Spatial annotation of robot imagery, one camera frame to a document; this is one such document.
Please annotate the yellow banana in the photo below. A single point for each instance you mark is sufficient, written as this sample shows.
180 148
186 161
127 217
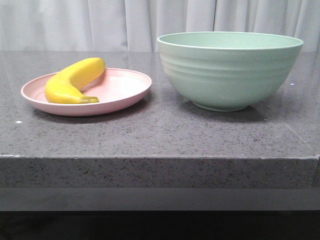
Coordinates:
65 86

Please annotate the pink plate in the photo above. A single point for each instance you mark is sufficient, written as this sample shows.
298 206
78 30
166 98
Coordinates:
116 90

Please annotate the green bowl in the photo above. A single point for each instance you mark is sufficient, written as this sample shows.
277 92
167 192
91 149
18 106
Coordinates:
227 71

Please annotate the white curtain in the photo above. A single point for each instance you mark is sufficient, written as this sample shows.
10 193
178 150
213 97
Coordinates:
134 25

